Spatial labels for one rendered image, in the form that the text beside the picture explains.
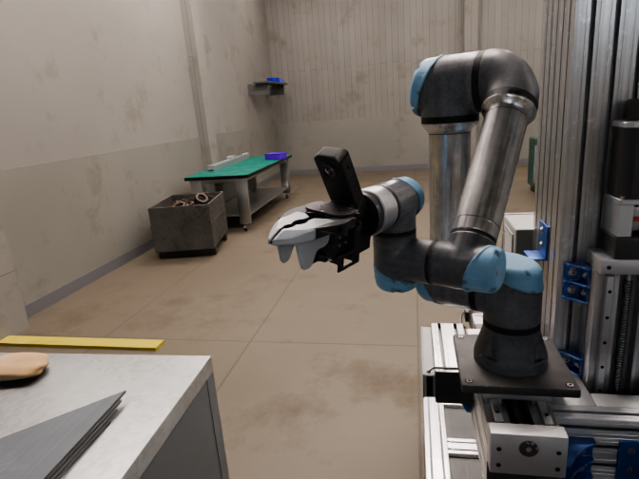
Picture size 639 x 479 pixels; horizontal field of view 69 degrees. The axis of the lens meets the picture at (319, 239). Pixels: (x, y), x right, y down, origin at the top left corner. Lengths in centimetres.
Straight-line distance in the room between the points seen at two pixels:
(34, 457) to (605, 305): 113
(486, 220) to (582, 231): 45
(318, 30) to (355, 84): 150
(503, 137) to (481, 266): 24
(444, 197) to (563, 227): 31
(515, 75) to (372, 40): 1094
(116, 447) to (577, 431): 91
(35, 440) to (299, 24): 1157
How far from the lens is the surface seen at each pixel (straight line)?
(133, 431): 99
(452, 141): 100
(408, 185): 80
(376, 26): 1187
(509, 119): 89
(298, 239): 57
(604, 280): 117
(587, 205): 119
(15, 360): 132
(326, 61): 1194
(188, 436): 111
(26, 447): 102
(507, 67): 95
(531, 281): 102
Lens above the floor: 160
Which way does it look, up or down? 16 degrees down
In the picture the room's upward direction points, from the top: 4 degrees counter-clockwise
